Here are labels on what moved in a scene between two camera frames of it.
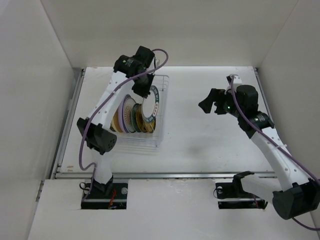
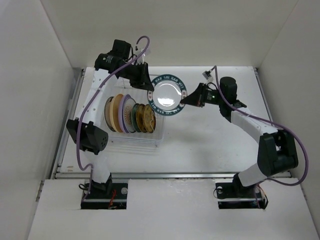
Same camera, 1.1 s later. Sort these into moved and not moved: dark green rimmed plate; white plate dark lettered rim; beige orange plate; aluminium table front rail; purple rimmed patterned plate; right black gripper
Moved: right black gripper; white plate dark lettered rim
Not moved: aluminium table front rail; purple rimmed patterned plate; dark green rimmed plate; beige orange plate
